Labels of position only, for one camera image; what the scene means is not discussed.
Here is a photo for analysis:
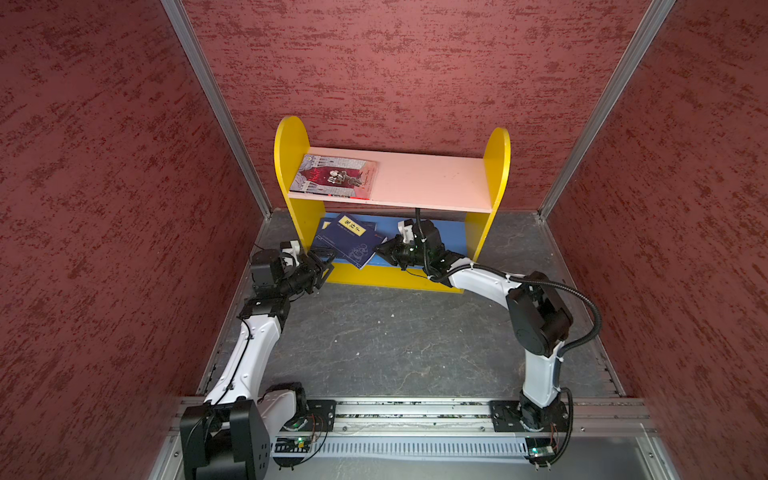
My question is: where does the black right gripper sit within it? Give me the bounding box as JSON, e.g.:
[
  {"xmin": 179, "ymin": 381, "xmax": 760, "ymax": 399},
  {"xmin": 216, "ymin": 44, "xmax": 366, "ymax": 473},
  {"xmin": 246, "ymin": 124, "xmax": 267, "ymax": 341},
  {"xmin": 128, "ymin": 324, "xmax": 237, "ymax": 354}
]
[{"xmin": 374, "ymin": 233, "xmax": 432, "ymax": 269}]

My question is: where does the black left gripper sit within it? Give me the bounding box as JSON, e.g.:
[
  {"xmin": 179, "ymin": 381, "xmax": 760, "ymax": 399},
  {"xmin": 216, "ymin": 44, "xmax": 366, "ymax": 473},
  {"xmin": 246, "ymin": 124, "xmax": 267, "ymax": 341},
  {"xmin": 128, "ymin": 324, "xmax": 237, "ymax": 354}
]
[{"xmin": 278, "ymin": 249, "xmax": 338, "ymax": 296}]

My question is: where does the blue Chinese book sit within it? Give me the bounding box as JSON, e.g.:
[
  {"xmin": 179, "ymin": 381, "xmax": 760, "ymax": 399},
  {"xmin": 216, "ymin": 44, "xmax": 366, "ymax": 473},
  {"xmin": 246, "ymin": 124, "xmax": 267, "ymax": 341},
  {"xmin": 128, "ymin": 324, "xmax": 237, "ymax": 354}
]
[
  {"xmin": 312, "ymin": 214, "xmax": 388, "ymax": 269},
  {"xmin": 318, "ymin": 217, "xmax": 376, "ymax": 241}
]

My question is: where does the pink Hamlet picture book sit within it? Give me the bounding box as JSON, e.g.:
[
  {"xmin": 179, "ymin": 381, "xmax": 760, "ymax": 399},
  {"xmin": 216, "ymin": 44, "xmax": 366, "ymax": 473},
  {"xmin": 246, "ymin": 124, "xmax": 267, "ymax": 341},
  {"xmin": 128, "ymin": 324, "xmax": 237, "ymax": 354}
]
[{"xmin": 290, "ymin": 154, "xmax": 379, "ymax": 200}]

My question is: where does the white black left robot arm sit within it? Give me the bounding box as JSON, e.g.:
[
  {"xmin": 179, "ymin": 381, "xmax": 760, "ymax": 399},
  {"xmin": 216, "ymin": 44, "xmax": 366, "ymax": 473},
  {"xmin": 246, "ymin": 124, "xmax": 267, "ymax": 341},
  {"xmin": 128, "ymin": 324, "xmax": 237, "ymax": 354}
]
[{"xmin": 180, "ymin": 241, "xmax": 335, "ymax": 479}]

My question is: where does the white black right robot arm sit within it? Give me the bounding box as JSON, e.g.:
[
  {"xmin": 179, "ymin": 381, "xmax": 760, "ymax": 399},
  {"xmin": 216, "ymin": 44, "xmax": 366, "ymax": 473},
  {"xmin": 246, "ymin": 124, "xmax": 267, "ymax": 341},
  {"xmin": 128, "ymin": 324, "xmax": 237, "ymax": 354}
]
[{"xmin": 375, "ymin": 220, "xmax": 579, "ymax": 432}]

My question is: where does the yellow pink blue bookshelf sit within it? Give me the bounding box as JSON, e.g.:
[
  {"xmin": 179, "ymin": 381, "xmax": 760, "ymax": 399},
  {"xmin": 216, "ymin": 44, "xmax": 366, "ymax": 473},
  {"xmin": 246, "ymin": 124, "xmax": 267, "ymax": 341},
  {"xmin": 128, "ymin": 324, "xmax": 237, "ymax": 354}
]
[{"xmin": 274, "ymin": 116, "xmax": 517, "ymax": 302}]

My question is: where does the left green circuit board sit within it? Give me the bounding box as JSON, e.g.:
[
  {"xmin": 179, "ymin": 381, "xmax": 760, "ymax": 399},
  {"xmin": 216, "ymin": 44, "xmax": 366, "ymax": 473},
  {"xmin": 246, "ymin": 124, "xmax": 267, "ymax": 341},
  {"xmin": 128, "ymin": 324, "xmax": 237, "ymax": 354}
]
[{"xmin": 273, "ymin": 437, "xmax": 313, "ymax": 456}]

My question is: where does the green circuit board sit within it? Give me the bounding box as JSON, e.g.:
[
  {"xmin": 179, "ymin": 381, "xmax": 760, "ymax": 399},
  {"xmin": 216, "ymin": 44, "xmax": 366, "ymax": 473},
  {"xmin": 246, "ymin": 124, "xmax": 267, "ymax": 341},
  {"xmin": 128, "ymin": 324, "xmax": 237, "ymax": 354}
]
[
  {"xmin": 525, "ymin": 438, "xmax": 558, "ymax": 466},
  {"xmin": 273, "ymin": 437, "xmax": 313, "ymax": 456}
]

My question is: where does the right green circuit board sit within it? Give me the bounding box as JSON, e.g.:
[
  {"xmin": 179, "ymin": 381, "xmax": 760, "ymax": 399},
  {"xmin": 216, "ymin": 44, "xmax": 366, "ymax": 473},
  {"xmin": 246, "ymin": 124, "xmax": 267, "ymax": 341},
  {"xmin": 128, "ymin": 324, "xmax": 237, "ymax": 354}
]
[{"xmin": 525, "ymin": 438, "xmax": 558, "ymax": 466}]

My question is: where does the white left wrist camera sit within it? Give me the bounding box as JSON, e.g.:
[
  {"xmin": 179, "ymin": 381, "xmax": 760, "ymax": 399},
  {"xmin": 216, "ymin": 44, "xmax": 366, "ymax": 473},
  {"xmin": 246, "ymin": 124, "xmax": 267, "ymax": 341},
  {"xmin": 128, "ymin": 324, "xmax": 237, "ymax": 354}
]
[{"xmin": 280, "ymin": 240, "xmax": 302, "ymax": 266}]

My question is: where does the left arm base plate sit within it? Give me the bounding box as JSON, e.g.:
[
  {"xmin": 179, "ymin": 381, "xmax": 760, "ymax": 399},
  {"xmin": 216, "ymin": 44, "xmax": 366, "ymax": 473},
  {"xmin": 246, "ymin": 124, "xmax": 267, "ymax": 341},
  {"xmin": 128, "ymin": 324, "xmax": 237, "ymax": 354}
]
[{"xmin": 283, "ymin": 399, "xmax": 337, "ymax": 433}]

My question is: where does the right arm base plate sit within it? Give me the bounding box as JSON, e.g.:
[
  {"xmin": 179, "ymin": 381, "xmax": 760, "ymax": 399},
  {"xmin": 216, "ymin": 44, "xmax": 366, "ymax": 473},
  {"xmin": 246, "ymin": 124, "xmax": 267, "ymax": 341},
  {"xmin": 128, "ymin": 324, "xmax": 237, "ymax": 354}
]
[{"xmin": 489, "ymin": 400, "xmax": 571, "ymax": 434}]

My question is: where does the black corrugated right cable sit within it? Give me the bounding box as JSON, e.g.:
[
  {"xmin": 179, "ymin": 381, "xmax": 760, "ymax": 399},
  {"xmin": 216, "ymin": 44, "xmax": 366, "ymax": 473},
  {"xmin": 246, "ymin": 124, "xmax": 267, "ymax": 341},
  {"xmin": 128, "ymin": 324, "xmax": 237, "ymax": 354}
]
[{"xmin": 413, "ymin": 208, "xmax": 603, "ymax": 466}]

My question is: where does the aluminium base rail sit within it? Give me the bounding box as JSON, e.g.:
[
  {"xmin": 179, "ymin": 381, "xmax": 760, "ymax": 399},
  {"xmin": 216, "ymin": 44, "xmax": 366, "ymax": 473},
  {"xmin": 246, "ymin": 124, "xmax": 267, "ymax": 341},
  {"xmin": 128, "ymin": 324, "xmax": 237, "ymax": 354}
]
[{"xmin": 170, "ymin": 395, "xmax": 658, "ymax": 436}]

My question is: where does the right aluminium corner post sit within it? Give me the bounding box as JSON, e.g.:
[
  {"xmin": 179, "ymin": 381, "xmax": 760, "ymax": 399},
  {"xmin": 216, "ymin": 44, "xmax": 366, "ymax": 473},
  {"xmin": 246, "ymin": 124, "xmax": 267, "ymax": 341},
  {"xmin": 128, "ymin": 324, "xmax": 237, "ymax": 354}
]
[{"xmin": 538, "ymin": 0, "xmax": 676, "ymax": 222}]

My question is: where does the aluminium corner post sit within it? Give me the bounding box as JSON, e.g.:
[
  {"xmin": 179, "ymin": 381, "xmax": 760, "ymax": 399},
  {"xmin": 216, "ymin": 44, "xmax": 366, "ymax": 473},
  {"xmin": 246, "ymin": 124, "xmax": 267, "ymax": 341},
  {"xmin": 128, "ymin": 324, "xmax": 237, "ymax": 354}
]
[
  {"xmin": 538, "ymin": 0, "xmax": 676, "ymax": 222},
  {"xmin": 161, "ymin": 0, "xmax": 273, "ymax": 220}
]

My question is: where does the left aluminium corner post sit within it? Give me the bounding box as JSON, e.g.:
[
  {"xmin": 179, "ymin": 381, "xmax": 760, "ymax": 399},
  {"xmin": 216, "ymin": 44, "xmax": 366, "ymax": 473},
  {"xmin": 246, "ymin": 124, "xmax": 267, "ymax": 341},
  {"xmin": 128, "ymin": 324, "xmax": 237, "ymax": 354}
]
[{"xmin": 161, "ymin": 0, "xmax": 273, "ymax": 220}]

